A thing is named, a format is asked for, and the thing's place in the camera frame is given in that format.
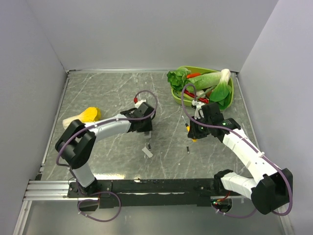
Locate bok choy toy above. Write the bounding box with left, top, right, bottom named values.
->
left=209, top=69, right=233, bottom=110

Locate red chili pepper toy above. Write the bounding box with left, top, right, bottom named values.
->
left=184, top=90, right=209, bottom=104

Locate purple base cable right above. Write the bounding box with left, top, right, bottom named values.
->
left=211, top=195, right=257, bottom=218

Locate white radish toy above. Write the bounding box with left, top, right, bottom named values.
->
left=196, top=90, right=204, bottom=97

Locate green scallion toy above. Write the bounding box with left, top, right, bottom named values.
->
left=183, top=86, right=216, bottom=100

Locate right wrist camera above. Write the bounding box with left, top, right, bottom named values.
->
left=191, top=100, right=205, bottom=119

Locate green plastic basket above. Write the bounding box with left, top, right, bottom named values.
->
left=167, top=66, right=234, bottom=110

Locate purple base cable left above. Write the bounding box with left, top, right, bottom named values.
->
left=77, top=190, right=122, bottom=222

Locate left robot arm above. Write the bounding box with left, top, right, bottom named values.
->
left=55, top=100, right=155, bottom=197

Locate white remote control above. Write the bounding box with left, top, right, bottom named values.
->
left=144, top=131, right=152, bottom=142

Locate yellow handled screwdriver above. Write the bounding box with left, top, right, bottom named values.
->
left=181, top=116, right=197, bottom=142

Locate green lettuce toy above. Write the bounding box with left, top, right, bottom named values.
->
left=167, top=67, right=191, bottom=92

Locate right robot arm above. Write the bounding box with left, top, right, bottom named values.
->
left=188, top=100, right=293, bottom=216

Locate yellow napa cabbage toy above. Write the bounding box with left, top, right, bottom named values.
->
left=62, top=107, right=101, bottom=129

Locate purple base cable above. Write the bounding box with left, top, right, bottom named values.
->
left=211, top=195, right=257, bottom=218
left=77, top=190, right=122, bottom=222

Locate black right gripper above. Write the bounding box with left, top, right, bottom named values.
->
left=188, top=115, right=212, bottom=139

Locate white battery cover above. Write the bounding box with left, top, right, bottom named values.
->
left=142, top=147, right=153, bottom=158

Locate orange carrot toy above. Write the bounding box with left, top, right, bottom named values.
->
left=187, top=73, right=201, bottom=79

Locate green napa cabbage toy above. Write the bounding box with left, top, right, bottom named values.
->
left=186, top=72, right=221, bottom=91

